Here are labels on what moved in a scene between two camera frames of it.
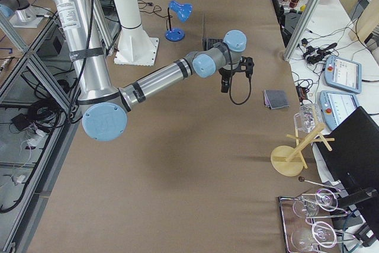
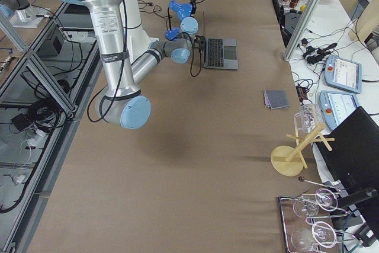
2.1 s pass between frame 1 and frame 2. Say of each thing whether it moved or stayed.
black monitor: stayed
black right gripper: moved
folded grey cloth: stayed
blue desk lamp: stayed
